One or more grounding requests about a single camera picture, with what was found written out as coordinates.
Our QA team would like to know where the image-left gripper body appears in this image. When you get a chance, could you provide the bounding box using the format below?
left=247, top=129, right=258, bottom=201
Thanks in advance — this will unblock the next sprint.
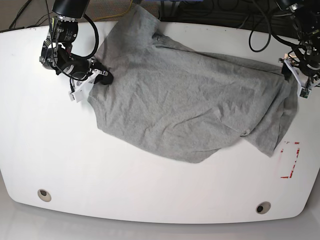
left=68, top=57, right=105, bottom=93

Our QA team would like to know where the black cable on floor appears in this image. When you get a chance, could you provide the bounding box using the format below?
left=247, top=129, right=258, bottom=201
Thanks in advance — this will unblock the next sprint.
left=9, top=0, right=33, bottom=30

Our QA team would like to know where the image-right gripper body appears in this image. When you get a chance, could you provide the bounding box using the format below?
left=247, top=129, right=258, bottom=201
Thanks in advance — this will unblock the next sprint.
left=278, top=56, right=320, bottom=90

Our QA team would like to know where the image-left arm black cable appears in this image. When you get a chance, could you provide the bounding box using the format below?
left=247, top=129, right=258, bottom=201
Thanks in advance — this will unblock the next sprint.
left=72, top=13, right=100, bottom=61

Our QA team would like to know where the right table grommet hole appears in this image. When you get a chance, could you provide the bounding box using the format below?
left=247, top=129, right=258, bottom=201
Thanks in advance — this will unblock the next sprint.
left=255, top=201, right=271, bottom=215

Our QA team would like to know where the yellow cable on floor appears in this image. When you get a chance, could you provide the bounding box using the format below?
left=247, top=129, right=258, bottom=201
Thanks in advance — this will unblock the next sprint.
left=93, top=0, right=133, bottom=21

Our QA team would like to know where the left table grommet hole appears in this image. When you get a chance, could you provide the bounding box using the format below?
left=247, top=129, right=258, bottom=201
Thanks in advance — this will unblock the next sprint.
left=37, top=189, right=52, bottom=203

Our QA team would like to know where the table grommet hole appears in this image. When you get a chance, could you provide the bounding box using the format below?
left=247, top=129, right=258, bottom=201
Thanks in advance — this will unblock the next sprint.
left=37, top=189, right=52, bottom=203
left=255, top=201, right=271, bottom=215

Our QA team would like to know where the grey t-shirt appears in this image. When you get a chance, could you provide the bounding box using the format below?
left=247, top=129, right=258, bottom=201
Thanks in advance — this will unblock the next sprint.
left=88, top=5, right=298, bottom=163

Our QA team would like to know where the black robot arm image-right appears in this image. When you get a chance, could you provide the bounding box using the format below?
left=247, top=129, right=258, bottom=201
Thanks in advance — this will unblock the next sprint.
left=272, top=0, right=320, bottom=92

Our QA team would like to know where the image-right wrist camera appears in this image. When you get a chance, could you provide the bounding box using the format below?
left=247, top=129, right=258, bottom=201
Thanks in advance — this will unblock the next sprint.
left=297, top=87, right=311, bottom=99

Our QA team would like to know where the image-right arm black cable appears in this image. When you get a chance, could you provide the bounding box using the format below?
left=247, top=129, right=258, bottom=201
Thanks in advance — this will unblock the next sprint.
left=248, top=0, right=301, bottom=53

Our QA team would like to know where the red tape rectangle marking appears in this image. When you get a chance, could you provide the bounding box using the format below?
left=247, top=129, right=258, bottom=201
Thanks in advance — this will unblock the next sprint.
left=278, top=141, right=301, bottom=179

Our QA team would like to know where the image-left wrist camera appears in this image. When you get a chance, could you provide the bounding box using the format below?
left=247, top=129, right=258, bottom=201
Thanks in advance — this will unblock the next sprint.
left=68, top=90, right=88, bottom=103

